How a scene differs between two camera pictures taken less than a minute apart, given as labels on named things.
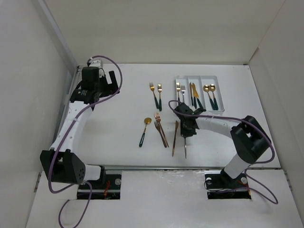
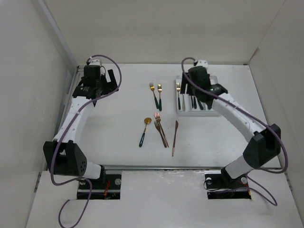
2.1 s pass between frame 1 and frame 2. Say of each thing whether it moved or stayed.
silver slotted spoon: moved
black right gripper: moved
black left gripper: stayed
